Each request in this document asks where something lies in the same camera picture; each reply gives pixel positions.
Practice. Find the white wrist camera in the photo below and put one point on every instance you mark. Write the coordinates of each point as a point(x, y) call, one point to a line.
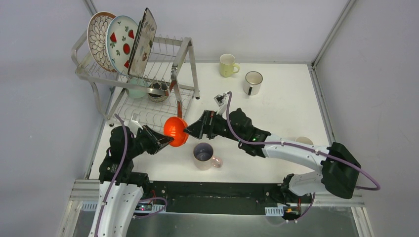
point(222, 101)
point(134, 123)

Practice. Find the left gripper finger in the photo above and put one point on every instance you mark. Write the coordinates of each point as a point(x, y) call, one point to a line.
point(155, 136)
point(159, 144)

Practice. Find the orange plastic bowl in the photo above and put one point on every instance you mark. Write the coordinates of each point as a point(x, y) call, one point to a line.
point(174, 128)

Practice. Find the pink cup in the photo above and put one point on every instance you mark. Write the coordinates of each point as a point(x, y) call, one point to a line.
point(304, 140)

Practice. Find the floral petal brown-rim plate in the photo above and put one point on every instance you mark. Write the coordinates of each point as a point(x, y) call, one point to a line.
point(96, 37)

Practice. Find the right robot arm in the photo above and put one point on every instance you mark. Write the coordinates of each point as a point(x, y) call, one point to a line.
point(335, 169)

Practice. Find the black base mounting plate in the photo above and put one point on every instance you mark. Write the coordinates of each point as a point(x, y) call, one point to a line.
point(221, 198)

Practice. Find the stainless steel dish rack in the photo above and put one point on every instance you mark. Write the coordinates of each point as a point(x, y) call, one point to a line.
point(171, 74)

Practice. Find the aluminium frame rail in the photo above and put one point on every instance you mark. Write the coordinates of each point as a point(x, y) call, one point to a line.
point(321, 100)

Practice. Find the yellow mug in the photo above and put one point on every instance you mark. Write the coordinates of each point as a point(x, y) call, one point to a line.
point(227, 65)

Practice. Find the mint green bowl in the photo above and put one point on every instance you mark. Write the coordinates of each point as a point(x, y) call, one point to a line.
point(136, 94)

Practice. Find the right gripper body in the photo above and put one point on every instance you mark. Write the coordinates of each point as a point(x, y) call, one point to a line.
point(218, 126)

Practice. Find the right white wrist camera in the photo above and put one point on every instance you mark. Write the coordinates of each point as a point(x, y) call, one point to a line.
point(222, 101)

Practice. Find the square flower pattern plate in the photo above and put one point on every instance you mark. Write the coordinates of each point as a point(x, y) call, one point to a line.
point(142, 46)

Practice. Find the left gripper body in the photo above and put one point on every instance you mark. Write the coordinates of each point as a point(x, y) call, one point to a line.
point(148, 139)

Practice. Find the pink iridescent mug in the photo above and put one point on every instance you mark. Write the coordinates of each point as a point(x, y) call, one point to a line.
point(204, 157)

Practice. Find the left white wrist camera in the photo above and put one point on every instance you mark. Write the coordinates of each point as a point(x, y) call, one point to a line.
point(134, 123)

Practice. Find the watermelon pattern round plate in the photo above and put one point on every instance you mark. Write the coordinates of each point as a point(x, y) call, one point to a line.
point(119, 42)

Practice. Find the white mug dark rim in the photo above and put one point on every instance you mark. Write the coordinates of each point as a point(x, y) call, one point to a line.
point(252, 84)

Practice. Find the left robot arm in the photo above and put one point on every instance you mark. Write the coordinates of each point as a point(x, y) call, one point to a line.
point(120, 188)

